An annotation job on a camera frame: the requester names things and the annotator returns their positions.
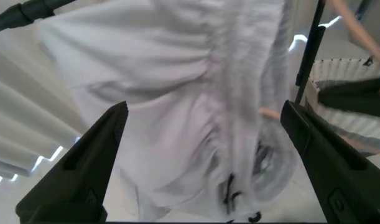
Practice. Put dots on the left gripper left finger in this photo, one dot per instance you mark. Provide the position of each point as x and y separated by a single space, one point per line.
74 183

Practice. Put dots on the black clothes rack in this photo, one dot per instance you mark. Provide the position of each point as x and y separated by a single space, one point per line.
311 46

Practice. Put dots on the pink clothes hanger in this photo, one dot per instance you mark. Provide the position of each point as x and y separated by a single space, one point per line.
360 35

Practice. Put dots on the white curtain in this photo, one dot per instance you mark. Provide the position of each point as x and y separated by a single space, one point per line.
21 109

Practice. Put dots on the white laundry basket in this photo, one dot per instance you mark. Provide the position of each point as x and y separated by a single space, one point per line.
342 68

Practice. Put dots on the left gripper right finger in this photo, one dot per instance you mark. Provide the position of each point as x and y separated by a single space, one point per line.
342 180

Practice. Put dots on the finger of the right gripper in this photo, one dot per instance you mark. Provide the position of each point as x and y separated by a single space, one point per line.
357 99

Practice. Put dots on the pale grey shorts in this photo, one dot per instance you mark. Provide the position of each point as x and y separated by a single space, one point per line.
146 77

